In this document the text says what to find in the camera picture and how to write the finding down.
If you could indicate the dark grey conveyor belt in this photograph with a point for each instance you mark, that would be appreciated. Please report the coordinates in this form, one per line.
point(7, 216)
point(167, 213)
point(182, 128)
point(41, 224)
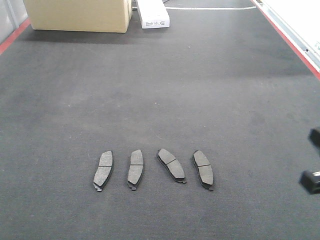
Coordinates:
point(222, 82)

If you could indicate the white carton box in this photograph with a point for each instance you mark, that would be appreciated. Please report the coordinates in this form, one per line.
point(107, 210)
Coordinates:
point(153, 14)

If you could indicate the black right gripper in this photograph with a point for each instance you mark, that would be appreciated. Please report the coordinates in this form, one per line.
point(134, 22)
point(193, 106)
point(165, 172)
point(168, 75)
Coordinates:
point(310, 180)

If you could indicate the cardboard box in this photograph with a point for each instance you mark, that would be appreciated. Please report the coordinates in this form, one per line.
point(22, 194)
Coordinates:
point(104, 16)

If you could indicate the red conveyor frame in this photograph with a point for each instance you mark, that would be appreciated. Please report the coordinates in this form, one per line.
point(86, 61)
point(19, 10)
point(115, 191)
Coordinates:
point(293, 40)

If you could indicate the grey brake pad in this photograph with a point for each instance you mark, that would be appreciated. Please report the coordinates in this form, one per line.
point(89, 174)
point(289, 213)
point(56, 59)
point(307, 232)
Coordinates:
point(136, 169)
point(204, 170)
point(104, 170)
point(172, 165)

